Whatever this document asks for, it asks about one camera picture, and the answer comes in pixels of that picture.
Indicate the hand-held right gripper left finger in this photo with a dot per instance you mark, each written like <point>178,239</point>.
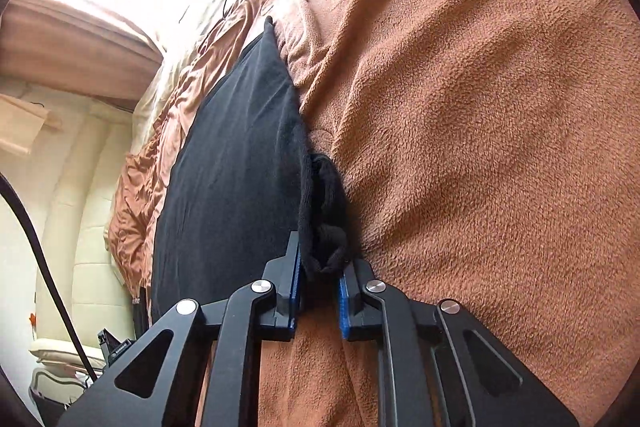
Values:
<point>296,297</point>

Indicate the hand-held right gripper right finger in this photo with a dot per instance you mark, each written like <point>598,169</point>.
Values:
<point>345,307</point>

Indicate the black bear print t-shirt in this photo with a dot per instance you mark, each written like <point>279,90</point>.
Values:
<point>235,157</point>

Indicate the cream padded furniture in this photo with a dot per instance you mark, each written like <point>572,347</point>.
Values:
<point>50,352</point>

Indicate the cream leather headboard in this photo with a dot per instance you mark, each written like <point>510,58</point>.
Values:
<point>85,187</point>

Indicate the brown blanket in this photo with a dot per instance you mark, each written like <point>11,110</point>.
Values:
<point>475,107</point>

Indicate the cream hanging cloth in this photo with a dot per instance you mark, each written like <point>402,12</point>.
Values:
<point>20,122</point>

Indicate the cream bed sheet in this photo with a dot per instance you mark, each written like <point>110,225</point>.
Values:
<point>170,82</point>

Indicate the pink curtain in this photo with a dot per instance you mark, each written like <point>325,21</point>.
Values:
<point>75,47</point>

